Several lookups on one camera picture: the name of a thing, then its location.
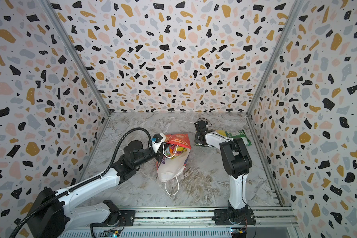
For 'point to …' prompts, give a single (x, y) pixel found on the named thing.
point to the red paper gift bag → (168, 170)
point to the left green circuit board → (112, 233)
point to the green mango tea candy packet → (200, 144)
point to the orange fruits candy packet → (171, 150)
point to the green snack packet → (241, 135)
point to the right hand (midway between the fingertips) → (202, 138)
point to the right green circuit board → (238, 232)
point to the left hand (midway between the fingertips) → (171, 143)
